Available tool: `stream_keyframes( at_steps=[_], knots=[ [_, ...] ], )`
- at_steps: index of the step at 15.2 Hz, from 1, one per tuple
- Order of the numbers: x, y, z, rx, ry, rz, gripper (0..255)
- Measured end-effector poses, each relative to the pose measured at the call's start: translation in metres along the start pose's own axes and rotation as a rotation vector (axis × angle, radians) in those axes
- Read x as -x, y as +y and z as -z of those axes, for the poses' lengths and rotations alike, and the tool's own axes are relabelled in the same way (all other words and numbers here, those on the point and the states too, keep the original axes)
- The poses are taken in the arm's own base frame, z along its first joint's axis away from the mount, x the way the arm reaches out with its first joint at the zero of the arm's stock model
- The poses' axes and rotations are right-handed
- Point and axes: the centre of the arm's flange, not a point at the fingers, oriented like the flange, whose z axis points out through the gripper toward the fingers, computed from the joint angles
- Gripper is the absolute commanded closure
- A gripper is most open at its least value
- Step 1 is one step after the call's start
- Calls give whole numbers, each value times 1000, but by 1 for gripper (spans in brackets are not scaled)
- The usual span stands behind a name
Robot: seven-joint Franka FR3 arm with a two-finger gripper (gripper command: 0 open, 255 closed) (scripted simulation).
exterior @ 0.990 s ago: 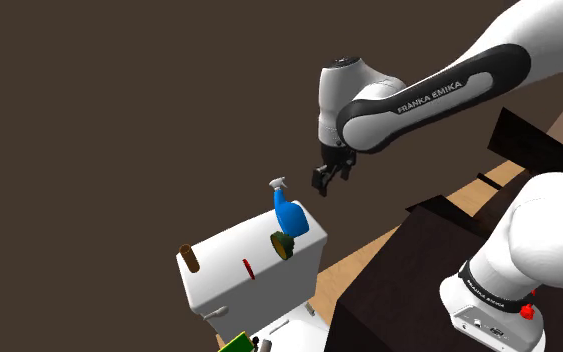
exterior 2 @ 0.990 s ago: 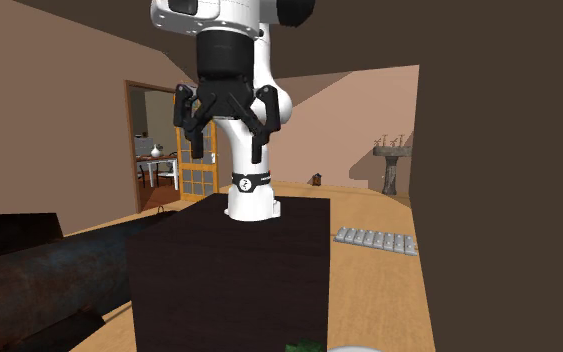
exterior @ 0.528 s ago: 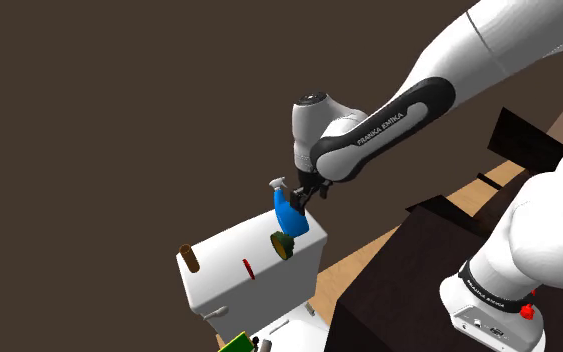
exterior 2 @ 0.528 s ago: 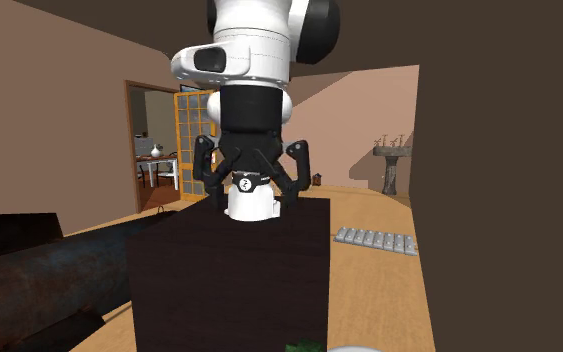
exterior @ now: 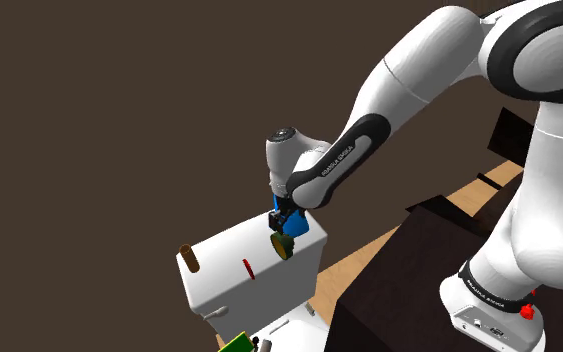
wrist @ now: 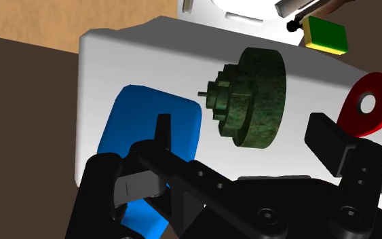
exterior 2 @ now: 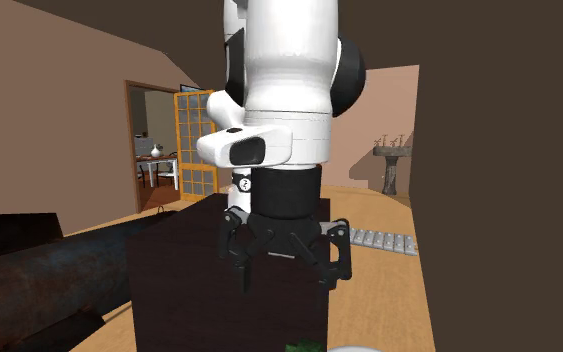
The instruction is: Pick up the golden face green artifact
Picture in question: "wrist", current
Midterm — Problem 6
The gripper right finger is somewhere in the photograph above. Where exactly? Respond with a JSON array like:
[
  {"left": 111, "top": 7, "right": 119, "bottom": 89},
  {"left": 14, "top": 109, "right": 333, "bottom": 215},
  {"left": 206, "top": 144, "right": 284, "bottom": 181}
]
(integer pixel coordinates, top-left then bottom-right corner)
[{"left": 304, "top": 112, "right": 382, "bottom": 239}]

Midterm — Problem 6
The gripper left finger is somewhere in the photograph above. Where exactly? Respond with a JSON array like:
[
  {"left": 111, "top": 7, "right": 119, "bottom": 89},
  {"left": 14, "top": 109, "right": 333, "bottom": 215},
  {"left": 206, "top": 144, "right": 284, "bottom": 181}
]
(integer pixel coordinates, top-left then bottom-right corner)
[{"left": 64, "top": 113, "right": 289, "bottom": 239}]

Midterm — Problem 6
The dark green stepped round object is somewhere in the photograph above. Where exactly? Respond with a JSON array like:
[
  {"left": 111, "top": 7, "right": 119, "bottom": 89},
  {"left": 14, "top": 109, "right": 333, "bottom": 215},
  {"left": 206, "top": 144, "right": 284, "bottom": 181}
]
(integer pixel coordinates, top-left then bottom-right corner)
[{"left": 197, "top": 47, "right": 288, "bottom": 150}]

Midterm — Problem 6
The blue rounded flat block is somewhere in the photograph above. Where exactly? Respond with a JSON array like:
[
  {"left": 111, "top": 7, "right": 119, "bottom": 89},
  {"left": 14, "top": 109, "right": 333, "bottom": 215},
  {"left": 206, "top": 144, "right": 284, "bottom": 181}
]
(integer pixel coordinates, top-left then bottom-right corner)
[{"left": 96, "top": 84, "right": 203, "bottom": 238}]

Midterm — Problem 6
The green and yellow sponge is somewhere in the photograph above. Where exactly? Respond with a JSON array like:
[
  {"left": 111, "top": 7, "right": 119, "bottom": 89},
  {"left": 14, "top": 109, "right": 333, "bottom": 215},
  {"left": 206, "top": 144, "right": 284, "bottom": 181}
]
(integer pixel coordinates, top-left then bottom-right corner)
[{"left": 301, "top": 16, "right": 349, "bottom": 56}]

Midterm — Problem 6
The brown stick with black end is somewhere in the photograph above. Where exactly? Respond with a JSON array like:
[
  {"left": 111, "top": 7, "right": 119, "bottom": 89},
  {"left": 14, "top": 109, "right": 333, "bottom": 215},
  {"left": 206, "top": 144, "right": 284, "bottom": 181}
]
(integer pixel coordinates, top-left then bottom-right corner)
[{"left": 286, "top": 0, "right": 347, "bottom": 33}]

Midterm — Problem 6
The grey bar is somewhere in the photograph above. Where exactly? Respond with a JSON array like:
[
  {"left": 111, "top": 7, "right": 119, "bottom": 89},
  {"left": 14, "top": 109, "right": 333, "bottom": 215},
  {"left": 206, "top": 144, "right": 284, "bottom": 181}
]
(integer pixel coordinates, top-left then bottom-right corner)
[{"left": 274, "top": 0, "right": 320, "bottom": 19}]

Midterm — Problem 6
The red flat ring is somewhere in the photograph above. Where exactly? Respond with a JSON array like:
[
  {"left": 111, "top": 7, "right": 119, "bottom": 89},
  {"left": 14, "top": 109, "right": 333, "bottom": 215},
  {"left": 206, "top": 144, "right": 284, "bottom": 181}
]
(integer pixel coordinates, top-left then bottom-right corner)
[{"left": 336, "top": 72, "right": 382, "bottom": 139}]

